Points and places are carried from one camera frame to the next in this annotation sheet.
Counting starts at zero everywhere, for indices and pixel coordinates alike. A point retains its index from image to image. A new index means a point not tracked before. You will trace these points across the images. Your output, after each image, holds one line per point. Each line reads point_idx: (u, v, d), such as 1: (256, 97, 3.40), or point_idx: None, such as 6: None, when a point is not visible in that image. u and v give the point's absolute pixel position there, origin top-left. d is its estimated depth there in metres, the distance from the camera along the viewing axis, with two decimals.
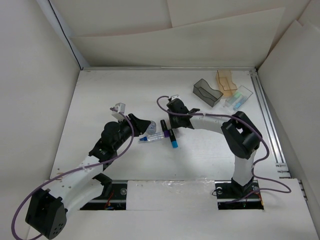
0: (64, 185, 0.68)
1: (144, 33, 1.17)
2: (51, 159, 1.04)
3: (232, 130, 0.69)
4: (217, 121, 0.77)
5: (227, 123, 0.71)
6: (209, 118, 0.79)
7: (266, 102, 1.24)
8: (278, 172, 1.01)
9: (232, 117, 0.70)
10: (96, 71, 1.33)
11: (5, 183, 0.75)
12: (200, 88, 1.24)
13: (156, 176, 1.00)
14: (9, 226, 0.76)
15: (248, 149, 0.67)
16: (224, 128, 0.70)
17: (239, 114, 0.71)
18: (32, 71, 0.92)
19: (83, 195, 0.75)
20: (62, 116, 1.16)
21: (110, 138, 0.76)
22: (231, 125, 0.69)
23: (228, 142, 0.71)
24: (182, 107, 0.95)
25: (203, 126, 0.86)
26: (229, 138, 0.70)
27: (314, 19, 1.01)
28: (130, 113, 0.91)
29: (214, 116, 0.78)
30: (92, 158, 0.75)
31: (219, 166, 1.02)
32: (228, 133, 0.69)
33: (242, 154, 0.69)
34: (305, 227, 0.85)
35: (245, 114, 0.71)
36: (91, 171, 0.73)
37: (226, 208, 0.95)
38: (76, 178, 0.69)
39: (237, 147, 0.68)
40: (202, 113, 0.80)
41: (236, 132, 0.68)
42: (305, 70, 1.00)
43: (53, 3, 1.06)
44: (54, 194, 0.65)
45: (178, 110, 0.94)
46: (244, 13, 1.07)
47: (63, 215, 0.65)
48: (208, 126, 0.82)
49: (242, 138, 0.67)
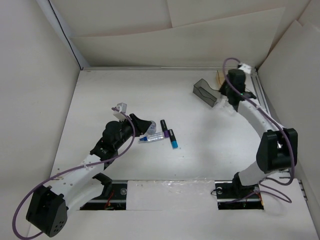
0: (65, 182, 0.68)
1: (144, 33, 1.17)
2: (51, 159, 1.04)
3: (272, 142, 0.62)
4: (263, 122, 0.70)
5: (271, 131, 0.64)
6: (259, 115, 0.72)
7: (266, 102, 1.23)
8: (278, 173, 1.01)
9: (281, 130, 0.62)
10: (96, 71, 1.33)
11: (5, 183, 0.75)
12: (200, 88, 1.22)
13: (156, 177, 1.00)
14: (9, 225, 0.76)
15: (272, 167, 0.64)
16: (266, 135, 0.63)
17: (290, 132, 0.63)
18: (32, 70, 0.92)
19: (84, 194, 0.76)
20: (63, 116, 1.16)
21: (111, 138, 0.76)
22: (275, 137, 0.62)
23: (258, 147, 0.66)
24: (242, 83, 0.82)
25: (244, 115, 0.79)
26: (263, 146, 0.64)
27: (314, 19, 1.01)
28: (131, 113, 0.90)
29: (266, 117, 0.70)
30: (94, 157, 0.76)
31: (219, 166, 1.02)
32: (265, 142, 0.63)
33: (263, 166, 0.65)
34: (305, 227, 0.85)
35: (297, 135, 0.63)
36: (92, 169, 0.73)
37: (226, 208, 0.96)
38: (78, 175, 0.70)
39: (264, 158, 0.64)
40: (256, 105, 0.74)
41: (274, 147, 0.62)
42: (305, 70, 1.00)
43: (53, 3, 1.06)
44: (56, 191, 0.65)
45: (237, 82, 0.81)
46: (244, 12, 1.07)
47: (64, 213, 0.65)
48: (250, 119, 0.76)
49: (275, 154, 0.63)
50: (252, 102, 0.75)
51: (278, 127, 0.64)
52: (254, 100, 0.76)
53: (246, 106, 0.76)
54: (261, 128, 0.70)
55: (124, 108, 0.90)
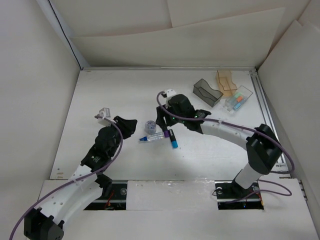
0: (55, 202, 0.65)
1: (144, 33, 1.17)
2: (51, 159, 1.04)
3: (257, 146, 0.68)
4: (237, 134, 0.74)
5: (250, 138, 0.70)
6: (225, 127, 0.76)
7: (266, 102, 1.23)
8: (278, 173, 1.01)
9: (255, 131, 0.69)
10: (96, 71, 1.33)
11: (6, 182, 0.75)
12: (200, 88, 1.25)
13: (156, 177, 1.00)
14: (9, 225, 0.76)
15: (271, 165, 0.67)
16: (248, 145, 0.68)
17: (264, 128, 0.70)
18: (32, 70, 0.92)
19: (80, 202, 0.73)
20: (63, 116, 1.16)
21: (104, 144, 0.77)
22: (256, 141, 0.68)
23: (249, 158, 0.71)
24: (189, 107, 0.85)
25: (215, 135, 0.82)
26: (251, 154, 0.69)
27: (314, 20, 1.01)
28: (116, 116, 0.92)
29: (233, 127, 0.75)
30: (84, 168, 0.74)
31: (219, 166, 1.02)
32: (251, 150, 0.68)
33: (263, 168, 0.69)
34: (305, 227, 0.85)
35: (269, 127, 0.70)
36: (83, 183, 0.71)
37: (226, 208, 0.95)
38: (67, 193, 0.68)
39: (260, 162, 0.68)
40: (219, 121, 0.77)
41: (261, 148, 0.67)
42: (304, 70, 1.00)
43: (53, 3, 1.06)
44: (46, 213, 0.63)
45: (184, 110, 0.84)
46: (244, 13, 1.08)
47: (59, 232, 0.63)
48: (218, 134, 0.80)
49: (267, 154, 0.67)
50: (211, 120, 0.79)
51: (252, 131, 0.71)
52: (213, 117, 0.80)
53: (209, 126, 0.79)
54: (239, 140, 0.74)
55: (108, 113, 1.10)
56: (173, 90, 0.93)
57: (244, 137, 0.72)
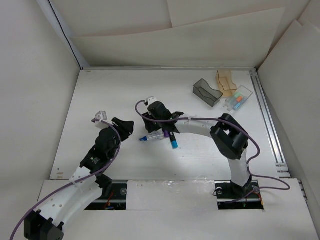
0: (54, 204, 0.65)
1: (144, 33, 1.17)
2: (51, 159, 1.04)
3: (220, 133, 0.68)
4: (204, 126, 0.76)
5: (215, 127, 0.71)
6: (195, 122, 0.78)
7: (266, 102, 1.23)
8: (278, 172, 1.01)
9: (218, 120, 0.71)
10: (96, 71, 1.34)
11: (6, 183, 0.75)
12: (200, 88, 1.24)
13: (156, 176, 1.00)
14: (9, 225, 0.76)
15: (238, 150, 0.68)
16: (212, 133, 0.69)
17: (225, 117, 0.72)
18: (32, 71, 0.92)
19: (80, 203, 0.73)
20: (63, 116, 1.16)
21: (105, 146, 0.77)
22: (220, 128, 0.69)
23: (217, 146, 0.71)
24: (165, 111, 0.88)
25: (189, 132, 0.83)
26: (218, 142, 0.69)
27: (314, 20, 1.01)
28: (114, 118, 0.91)
29: (200, 120, 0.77)
30: (83, 170, 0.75)
31: (219, 166, 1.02)
32: (218, 138, 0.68)
33: (232, 155, 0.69)
34: (305, 227, 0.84)
35: (231, 115, 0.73)
36: (82, 184, 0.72)
37: (226, 208, 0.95)
38: (67, 195, 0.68)
39: (227, 149, 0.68)
40: (188, 118, 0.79)
41: (225, 135, 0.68)
42: (304, 70, 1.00)
43: (53, 3, 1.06)
44: (45, 215, 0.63)
45: (161, 114, 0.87)
46: (243, 13, 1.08)
47: (59, 233, 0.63)
48: (192, 130, 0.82)
49: (231, 140, 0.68)
50: (183, 118, 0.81)
51: (216, 121, 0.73)
52: (184, 116, 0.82)
53: (181, 124, 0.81)
54: (208, 131, 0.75)
55: (104, 116, 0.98)
56: (154, 98, 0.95)
57: (210, 128, 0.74)
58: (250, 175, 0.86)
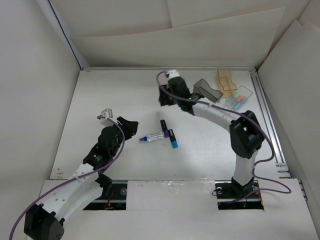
0: (57, 198, 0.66)
1: (144, 33, 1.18)
2: (51, 159, 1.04)
3: (239, 129, 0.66)
4: (224, 117, 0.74)
5: (235, 121, 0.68)
6: (215, 111, 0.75)
7: (266, 102, 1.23)
8: (278, 173, 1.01)
9: (241, 115, 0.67)
10: (96, 71, 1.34)
11: (6, 182, 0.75)
12: (200, 88, 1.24)
13: (156, 176, 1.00)
14: (8, 226, 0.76)
15: (250, 150, 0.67)
16: (231, 126, 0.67)
17: (249, 114, 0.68)
18: (32, 70, 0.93)
19: (81, 201, 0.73)
20: (63, 116, 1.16)
21: (106, 143, 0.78)
22: (239, 124, 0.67)
23: (231, 140, 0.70)
24: (185, 90, 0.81)
25: (205, 117, 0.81)
26: (233, 136, 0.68)
27: (314, 19, 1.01)
28: (119, 117, 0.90)
29: (222, 110, 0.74)
30: (86, 166, 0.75)
31: (219, 166, 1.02)
32: (235, 133, 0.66)
33: (243, 152, 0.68)
34: (305, 227, 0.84)
35: (254, 114, 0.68)
36: (85, 180, 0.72)
37: (226, 208, 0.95)
38: (70, 190, 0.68)
39: (240, 146, 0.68)
40: (209, 104, 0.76)
41: (242, 132, 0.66)
42: (304, 70, 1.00)
43: (53, 3, 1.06)
44: (47, 208, 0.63)
45: (180, 92, 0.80)
46: (243, 13, 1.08)
47: (59, 229, 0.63)
48: (208, 117, 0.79)
49: (247, 138, 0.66)
50: (203, 102, 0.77)
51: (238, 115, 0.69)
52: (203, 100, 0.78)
53: (200, 108, 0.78)
54: (226, 123, 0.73)
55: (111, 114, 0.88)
56: (176, 71, 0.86)
57: (230, 121, 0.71)
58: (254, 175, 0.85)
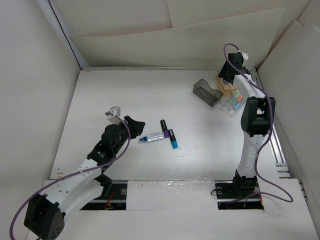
0: (61, 190, 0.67)
1: (144, 33, 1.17)
2: (51, 159, 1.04)
3: (253, 106, 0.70)
4: (250, 92, 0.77)
5: (255, 98, 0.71)
6: (247, 85, 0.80)
7: None
8: (278, 172, 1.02)
9: (265, 97, 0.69)
10: (95, 71, 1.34)
11: (6, 182, 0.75)
12: (199, 88, 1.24)
13: (156, 177, 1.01)
14: (8, 226, 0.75)
15: (251, 128, 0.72)
16: (248, 99, 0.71)
17: (271, 100, 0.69)
18: (32, 71, 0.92)
19: (82, 198, 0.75)
20: (63, 116, 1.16)
21: (110, 140, 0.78)
22: (257, 102, 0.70)
23: (242, 112, 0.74)
24: (239, 63, 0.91)
25: (237, 89, 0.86)
26: (246, 109, 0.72)
27: (314, 20, 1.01)
28: (126, 116, 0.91)
29: (252, 86, 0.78)
30: (90, 162, 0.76)
31: (219, 165, 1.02)
32: (248, 106, 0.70)
33: (245, 126, 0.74)
34: (305, 227, 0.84)
35: (275, 102, 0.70)
36: (89, 175, 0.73)
37: (226, 208, 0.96)
38: (74, 183, 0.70)
39: (246, 119, 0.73)
40: (248, 78, 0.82)
41: (255, 110, 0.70)
42: (304, 69, 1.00)
43: (54, 3, 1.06)
44: (51, 199, 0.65)
45: (234, 61, 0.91)
46: (243, 13, 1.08)
47: (61, 221, 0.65)
48: (240, 89, 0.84)
49: (255, 117, 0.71)
50: (243, 75, 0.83)
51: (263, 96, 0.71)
52: (247, 75, 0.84)
53: (239, 78, 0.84)
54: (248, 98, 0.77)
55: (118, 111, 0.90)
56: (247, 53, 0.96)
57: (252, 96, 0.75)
58: (257, 174, 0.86)
